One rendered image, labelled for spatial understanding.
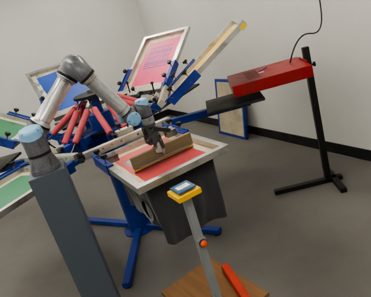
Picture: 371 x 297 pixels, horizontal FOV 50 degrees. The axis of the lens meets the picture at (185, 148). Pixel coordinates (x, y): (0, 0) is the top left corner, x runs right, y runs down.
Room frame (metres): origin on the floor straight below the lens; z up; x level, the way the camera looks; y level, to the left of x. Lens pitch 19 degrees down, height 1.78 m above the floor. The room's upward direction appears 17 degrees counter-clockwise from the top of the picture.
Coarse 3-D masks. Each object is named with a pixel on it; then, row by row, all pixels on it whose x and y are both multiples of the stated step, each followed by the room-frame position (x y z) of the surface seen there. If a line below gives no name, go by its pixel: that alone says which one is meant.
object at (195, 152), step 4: (164, 140) 2.65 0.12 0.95; (168, 140) 2.62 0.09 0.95; (140, 148) 2.62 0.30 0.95; (144, 148) 2.60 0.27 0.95; (148, 148) 2.57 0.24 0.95; (192, 148) 2.32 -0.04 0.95; (192, 152) 2.26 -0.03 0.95; (196, 152) 2.24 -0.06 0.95; (200, 152) 2.22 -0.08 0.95; (204, 152) 2.20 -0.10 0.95; (188, 156) 2.21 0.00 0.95; (192, 156) 2.19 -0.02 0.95; (196, 156) 2.17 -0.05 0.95; (180, 160) 2.18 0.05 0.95; (184, 160) 2.16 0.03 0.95; (188, 160) 2.14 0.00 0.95; (176, 164) 2.14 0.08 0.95; (180, 164) 2.12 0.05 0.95
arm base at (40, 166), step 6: (48, 150) 1.95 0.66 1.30; (36, 156) 1.91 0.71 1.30; (42, 156) 1.91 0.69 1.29; (48, 156) 1.93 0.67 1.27; (54, 156) 1.96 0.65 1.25; (30, 162) 1.93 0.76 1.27; (36, 162) 1.91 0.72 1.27; (42, 162) 1.90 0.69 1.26; (48, 162) 1.91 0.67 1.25; (54, 162) 1.94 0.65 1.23; (30, 168) 1.93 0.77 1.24; (36, 168) 1.90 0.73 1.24; (42, 168) 1.89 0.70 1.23; (48, 168) 1.90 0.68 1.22; (54, 168) 1.92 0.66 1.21; (36, 174) 1.90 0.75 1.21; (42, 174) 1.89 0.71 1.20
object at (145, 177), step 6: (138, 150) 2.60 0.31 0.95; (126, 156) 2.55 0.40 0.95; (132, 156) 2.51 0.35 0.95; (120, 162) 2.47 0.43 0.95; (126, 168) 2.33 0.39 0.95; (162, 168) 2.15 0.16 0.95; (168, 168) 2.12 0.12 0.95; (138, 174) 2.16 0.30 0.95; (144, 174) 2.13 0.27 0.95; (150, 174) 2.10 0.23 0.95; (156, 174) 2.08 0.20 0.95; (144, 180) 2.04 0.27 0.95
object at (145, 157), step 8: (184, 136) 2.32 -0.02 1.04; (168, 144) 2.27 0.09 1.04; (176, 144) 2.29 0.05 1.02; (184, 144) 2.31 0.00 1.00; (144, 152) 2.22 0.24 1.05; (152, 152) 2.23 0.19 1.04; (168, 152) 2.27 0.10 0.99; (136, 160) 2.18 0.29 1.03; (144, 160) 2.20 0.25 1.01; (152, 160) 2.22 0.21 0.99; (136, 168) 2.18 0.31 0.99
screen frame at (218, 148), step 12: (132, 144) 2.67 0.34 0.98; (204, 144) 2.29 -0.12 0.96; (216, 144) 2.16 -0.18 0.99; (204, 156) 2.04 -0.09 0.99; (216, 156) 2.07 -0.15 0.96; (108, 168) 2.31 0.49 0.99; (180, 168) 1.98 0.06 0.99; (192, 168) 2.01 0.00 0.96; (120, 180) 2.14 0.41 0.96; (132, 180) 2.00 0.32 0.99; (156, 180) 1.92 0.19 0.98; (168, 180) 1.95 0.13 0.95; (144, 192) 1.89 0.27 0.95
